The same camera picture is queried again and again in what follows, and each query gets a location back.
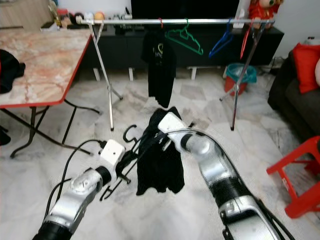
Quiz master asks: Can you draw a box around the black wire hanger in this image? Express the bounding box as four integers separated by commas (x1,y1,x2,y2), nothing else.
100,124,153,202

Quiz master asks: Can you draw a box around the black T-shirt green logo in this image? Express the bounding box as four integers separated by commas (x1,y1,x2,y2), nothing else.
136,106,186,197
141,31,178,108

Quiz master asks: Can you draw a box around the green wire hanger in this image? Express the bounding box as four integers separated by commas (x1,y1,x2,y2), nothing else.
165,19,205,56

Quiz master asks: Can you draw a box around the blue plastic hanger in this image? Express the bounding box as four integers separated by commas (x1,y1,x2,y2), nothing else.
208,20,235,58

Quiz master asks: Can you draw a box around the thin red hanger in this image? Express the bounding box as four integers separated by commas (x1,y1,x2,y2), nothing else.
240,20,255,60

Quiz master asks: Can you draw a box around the red bin teal bag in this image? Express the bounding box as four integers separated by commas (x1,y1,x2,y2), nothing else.
224,62,257,96

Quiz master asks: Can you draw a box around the silver metal clothes rack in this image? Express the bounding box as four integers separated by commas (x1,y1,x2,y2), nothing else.
77,18,278,132

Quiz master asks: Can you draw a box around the black round figurine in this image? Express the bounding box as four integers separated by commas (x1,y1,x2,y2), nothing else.
72,13,84,26

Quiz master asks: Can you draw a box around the white box black lid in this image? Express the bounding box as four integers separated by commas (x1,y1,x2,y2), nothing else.
40,23,59,32

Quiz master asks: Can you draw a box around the red-capped figurine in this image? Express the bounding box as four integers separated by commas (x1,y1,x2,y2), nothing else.
56,9,71,29

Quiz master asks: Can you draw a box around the black television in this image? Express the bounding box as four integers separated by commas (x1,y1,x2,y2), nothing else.
131,0,241,20

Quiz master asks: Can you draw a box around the gold blue trophy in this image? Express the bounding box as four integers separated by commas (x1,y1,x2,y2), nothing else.
47,0,59,26

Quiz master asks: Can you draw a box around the dark grey sofa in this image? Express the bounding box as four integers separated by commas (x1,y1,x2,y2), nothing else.
267,50,320,143

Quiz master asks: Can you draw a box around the light wooden cabinet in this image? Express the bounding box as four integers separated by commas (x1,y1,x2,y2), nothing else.
0,0,53,30

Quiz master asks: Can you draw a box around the red plastic stool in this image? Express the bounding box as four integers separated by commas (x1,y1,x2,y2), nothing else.
266,135,320,219

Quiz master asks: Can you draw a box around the red cushion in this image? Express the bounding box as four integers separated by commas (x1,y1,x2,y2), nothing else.
292,42,320,94

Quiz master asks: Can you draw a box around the red-robed fortune doll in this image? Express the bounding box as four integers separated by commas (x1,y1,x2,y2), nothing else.
248,0,285,21

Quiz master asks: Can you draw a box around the pink cat cushion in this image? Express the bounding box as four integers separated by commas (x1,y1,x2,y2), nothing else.
314,57,320,83

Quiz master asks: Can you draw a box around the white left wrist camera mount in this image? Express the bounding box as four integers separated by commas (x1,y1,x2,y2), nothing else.
99,139,127,173

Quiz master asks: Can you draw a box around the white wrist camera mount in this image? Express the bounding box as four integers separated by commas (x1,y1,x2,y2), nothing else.
157,111,188,146
99,139,127,173

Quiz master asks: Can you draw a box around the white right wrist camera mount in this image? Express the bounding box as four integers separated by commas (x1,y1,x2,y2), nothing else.
157,111,188,146

